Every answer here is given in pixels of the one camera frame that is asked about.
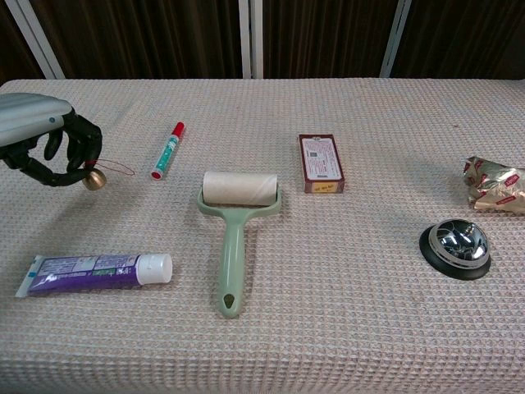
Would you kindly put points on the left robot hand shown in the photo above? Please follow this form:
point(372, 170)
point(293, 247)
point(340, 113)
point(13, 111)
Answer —
point(28, 119)

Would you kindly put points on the small golden bell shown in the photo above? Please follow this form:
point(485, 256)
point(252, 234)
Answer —
point(95, 179)

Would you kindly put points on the chrome desk call bell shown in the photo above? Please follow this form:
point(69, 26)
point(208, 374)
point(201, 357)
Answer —
point(456, 247)

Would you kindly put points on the dark brown curtain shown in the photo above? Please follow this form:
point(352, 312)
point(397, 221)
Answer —
point(143, 37)

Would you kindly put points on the red capped green marker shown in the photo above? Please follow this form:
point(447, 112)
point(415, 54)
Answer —
point(169, 150)

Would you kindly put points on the purple toothpaste tube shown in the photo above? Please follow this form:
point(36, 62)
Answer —
point(94, 273)

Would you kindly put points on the green lint roller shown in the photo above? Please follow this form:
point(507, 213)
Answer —
point(234, 230)

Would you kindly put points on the red and yellow box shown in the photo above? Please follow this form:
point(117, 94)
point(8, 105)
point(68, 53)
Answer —
point(320, 162)

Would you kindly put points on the beige waffle tablecloth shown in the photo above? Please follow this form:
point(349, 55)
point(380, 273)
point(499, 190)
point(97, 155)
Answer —
point(328, 328)

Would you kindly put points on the gold foil snack wrapper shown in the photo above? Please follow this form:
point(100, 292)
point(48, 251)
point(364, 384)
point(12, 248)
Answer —
point(496, 189)

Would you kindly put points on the white frame post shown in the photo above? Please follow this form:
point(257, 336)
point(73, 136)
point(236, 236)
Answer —
point(394, 39)
point(250, 39)
point(35, 37)

